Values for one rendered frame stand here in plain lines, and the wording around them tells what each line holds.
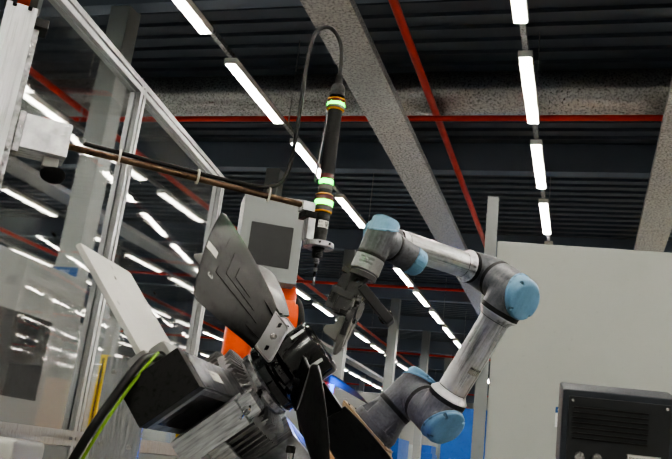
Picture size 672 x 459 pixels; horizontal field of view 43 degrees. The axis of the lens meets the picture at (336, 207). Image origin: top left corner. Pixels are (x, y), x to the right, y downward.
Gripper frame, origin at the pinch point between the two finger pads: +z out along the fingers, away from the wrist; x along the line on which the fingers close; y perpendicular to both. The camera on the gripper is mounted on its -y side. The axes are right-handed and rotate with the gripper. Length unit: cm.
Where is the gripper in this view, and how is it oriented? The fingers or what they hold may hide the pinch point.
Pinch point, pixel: (339, 350)
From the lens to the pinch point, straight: 208.1
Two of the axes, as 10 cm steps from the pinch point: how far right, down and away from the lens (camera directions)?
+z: -4.0, 8.9, -2.3
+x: -1.6, -3.1, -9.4
